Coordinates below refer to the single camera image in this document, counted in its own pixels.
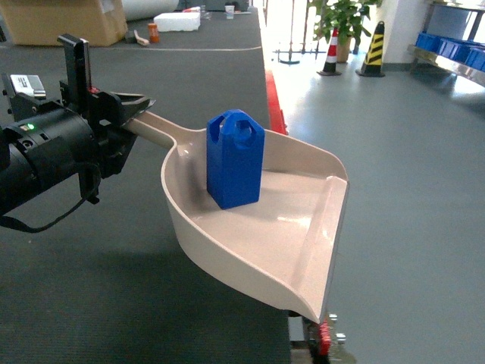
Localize large cardboard box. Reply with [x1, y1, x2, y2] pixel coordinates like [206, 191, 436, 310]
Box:
[1, 0, 127, 46]

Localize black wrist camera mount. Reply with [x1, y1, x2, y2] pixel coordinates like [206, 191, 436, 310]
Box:
[58, 33, 91, 115]

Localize red white traffic cone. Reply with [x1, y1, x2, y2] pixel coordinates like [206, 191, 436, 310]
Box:
[317, 28, 341, 77]

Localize metal barrier stands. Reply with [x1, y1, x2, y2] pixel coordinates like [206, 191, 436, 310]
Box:
[267, 1, 325, 65]

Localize potted green plant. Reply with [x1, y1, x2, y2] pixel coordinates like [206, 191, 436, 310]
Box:
[307, 0, 383, 64]

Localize blue plastic hexagonal part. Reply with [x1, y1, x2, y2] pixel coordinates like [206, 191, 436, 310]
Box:
[206, 109, 265, 209]

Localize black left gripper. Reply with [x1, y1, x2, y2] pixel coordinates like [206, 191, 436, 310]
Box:
[82, 89, 155, 178]

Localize yellow black traffic cone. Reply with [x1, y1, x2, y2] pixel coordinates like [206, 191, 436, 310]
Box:
[355, 21, 385, 77]

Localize beige plastic dustpan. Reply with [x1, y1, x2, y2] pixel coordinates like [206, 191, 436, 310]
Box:
[126, 112, 349, 323]

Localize white foam block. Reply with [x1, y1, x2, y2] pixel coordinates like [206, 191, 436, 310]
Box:
[153, 12, 201, 33]

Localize white paper cup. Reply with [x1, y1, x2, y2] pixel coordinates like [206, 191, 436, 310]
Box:
[224, 5, 235, 20]

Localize black cable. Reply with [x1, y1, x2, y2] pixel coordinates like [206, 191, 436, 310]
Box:
[0, 162, 102, 234]

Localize wooden handled brush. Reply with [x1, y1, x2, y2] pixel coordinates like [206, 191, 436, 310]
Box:
[133, 30, 150, 46]

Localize steel rack shelf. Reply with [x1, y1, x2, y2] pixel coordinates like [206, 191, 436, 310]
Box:
[408, 1, 484, 86]

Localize blue bins on shelf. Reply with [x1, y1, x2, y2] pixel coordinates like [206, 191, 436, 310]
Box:
[415, 33, 484, 71]

